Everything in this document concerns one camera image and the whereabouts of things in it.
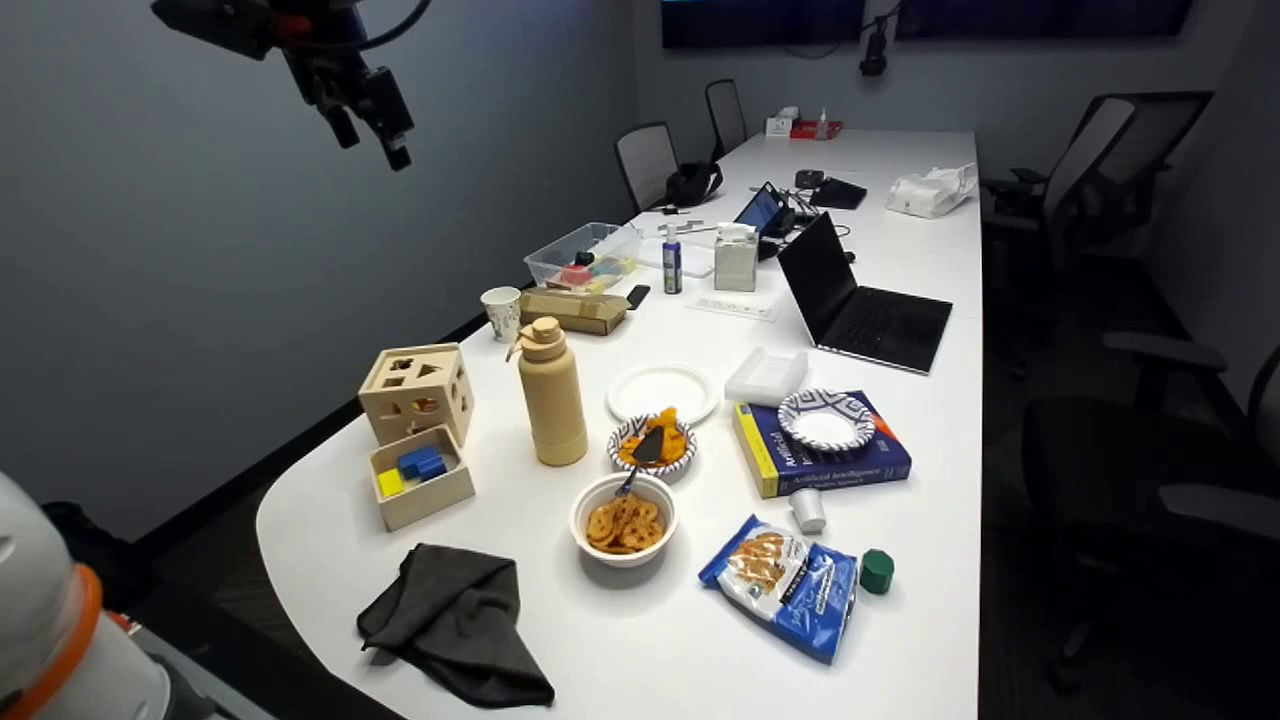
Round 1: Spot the white bowl of pretzels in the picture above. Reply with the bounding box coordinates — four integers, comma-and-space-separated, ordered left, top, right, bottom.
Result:
562, 468, 684, 575

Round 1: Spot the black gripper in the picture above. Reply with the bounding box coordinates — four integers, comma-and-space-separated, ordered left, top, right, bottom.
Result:
270, 22, 421, 178

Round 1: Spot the black armrest office chair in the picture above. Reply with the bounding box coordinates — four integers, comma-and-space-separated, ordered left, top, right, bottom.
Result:
1018, 327, 1280, 700

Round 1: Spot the blue toy block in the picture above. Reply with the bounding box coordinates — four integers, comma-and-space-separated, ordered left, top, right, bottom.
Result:
394, 443, 452, 483

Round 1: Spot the tablet with blue screen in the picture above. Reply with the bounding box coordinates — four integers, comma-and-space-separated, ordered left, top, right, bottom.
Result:
730, 181, 799, 243

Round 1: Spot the tan insulated water bottle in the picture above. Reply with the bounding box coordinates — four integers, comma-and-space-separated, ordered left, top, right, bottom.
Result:
512, 314, 592, 472

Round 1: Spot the black bag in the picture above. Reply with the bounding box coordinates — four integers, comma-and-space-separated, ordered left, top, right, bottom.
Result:
658, 156, 727, 213

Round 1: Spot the bowl of orange chips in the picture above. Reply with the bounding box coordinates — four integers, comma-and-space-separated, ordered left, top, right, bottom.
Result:
603, 405, 698, 483

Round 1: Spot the wall display screen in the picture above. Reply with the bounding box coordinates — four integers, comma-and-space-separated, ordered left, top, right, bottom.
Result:
892, 0, 1198, 43
656, 0, 873, 57

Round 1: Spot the white patterned paper bowl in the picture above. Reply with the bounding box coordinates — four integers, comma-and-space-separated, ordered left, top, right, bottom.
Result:
776, 383, 880, 462

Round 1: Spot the white foam container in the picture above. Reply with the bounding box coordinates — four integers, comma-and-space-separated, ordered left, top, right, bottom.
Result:
721, 341, 817, 414

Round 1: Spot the white carton box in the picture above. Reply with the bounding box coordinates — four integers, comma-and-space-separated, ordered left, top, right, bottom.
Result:
706, 222, 765, 298

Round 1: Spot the wooden shape sorter box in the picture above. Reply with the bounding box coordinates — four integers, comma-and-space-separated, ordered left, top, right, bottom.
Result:
355, 341, 481, 452

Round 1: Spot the white paper cup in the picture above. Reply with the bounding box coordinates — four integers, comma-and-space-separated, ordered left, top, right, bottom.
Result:
476, 279, 527, 346

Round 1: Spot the small white bottle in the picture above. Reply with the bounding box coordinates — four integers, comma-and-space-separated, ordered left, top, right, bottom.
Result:
788, 483, 833, 542

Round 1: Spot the dark spoon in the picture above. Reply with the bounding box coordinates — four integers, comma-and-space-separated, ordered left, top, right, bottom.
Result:
613, 424, 671, 501

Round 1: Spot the black microfibre cloth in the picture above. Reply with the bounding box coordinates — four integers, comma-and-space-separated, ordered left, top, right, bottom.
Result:
352, 542, 559, 713

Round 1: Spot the black pouch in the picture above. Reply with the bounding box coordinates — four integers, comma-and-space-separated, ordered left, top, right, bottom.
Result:
808, 171, 873, 216

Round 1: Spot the blue book with yellow edge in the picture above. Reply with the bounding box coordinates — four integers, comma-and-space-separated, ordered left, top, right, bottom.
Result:
727, 383, 919, 506

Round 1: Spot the clear plastic storage container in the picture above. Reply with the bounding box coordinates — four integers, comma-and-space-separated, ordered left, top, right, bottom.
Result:
518, 216, 647, 298

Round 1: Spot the crumpled white plastic bag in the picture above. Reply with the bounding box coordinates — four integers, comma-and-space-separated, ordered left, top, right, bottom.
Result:
884, 162, 984, 225

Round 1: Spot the black mesh office chair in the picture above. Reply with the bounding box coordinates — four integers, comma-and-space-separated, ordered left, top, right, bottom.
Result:
1103, 89, 1219, 233
981, 93, 1149, 273

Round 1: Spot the green round cap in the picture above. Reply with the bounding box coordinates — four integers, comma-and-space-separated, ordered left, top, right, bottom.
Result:
856, 544, 898, 602

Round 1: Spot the blue white snack bag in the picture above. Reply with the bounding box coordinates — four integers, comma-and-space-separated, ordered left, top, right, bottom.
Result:
697, 511, 862, 670

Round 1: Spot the grey office chair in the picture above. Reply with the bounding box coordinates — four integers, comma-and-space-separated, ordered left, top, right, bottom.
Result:
698, 71, 754, 164
613, 122, 684, 216

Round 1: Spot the dark open laptop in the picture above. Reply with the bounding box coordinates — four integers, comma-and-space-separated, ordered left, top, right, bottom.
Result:
770, 207, 956, 378

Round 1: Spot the open wooden tray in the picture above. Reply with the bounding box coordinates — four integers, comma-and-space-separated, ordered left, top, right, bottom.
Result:
363, 424, 481, 538

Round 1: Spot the white round plate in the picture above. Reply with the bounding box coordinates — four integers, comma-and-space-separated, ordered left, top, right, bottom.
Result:
598, 359, 723, 431

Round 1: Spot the black hanging microphone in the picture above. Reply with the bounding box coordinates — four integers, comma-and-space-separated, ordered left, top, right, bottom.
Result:
856, 0, 898, 80

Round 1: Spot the long tan wooden block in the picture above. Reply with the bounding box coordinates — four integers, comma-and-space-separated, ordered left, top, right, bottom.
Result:
514, 285, 634, 341

